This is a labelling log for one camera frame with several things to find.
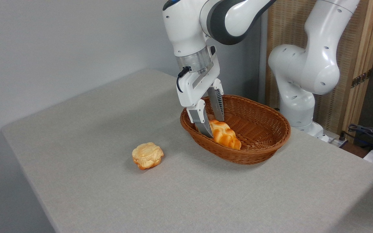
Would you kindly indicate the brass screen hinge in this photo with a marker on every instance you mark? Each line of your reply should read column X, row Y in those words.
column 361, row 78

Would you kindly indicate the brown oval wicker basket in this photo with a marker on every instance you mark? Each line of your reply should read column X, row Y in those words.
column 261, row 129

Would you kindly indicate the round flower-shaped bread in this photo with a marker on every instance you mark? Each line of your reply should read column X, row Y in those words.
column 147, row 155

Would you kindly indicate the wooden woven folding screen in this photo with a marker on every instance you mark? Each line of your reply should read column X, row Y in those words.
column 355, row 38

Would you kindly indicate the braided orange bread loaf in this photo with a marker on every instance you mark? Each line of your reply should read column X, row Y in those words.
column 225, row 136

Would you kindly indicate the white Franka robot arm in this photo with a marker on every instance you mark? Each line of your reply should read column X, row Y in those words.
column 312, row 71

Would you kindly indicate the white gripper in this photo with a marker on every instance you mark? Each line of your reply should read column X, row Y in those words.
column 189, row 92

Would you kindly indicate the white power strip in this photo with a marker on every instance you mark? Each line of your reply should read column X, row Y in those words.
column 335, row 141

